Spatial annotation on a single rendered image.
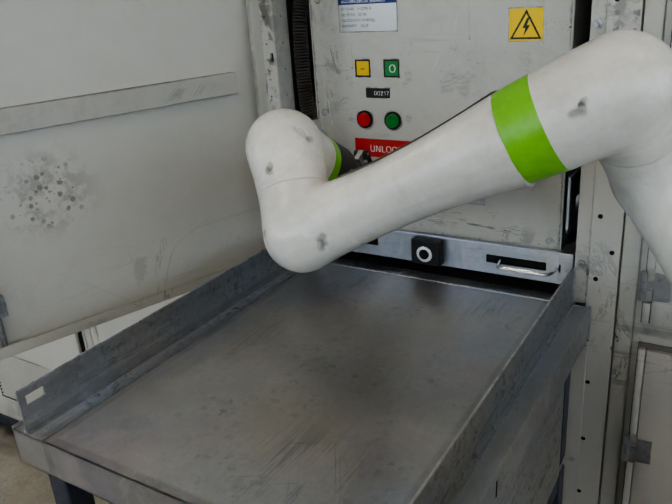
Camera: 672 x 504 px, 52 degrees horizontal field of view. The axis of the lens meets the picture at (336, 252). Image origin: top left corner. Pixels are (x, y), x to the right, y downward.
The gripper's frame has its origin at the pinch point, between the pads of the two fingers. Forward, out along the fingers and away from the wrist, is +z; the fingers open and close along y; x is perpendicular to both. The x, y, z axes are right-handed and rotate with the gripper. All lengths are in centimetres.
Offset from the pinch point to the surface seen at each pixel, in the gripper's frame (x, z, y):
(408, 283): 4.0, 7.9, 13.4
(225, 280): -21.8, -13.9, 19.9
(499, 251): 19.5, 10.0, 4.7
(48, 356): -119, 32, 53
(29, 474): -126, 41, 92
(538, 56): 24.9, -6.2, -25.7
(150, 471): -1, -46, 45
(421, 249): 5.2, 8.0, 6.6
